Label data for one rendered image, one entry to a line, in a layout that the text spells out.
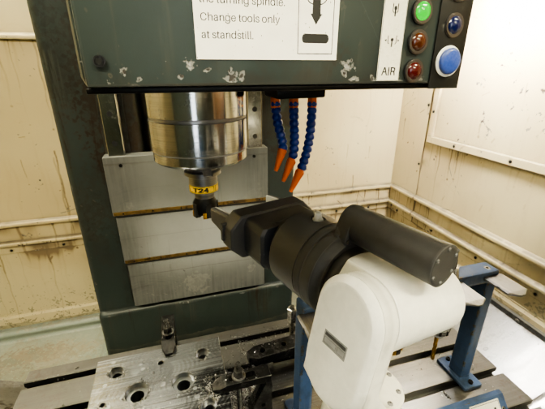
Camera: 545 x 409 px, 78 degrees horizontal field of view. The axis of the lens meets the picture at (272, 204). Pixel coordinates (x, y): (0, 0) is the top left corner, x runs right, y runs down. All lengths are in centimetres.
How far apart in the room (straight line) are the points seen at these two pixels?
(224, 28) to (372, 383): 34
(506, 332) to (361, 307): 119
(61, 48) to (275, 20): 77
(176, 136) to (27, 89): 101
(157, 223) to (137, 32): 80
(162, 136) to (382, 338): 41
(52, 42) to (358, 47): 83
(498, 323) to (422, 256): 119
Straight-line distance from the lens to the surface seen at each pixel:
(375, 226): 29
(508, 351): 139
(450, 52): 50
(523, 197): 134
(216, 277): 123
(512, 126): 135
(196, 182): 59
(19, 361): 176
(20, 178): 156
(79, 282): 171
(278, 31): 40
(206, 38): 38
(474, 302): 80
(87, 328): 178
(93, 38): 39
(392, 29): 46
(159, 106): 53
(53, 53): 109
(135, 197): 108
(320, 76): 42
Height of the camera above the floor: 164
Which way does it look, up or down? 22 degrees down
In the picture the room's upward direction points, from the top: straight up
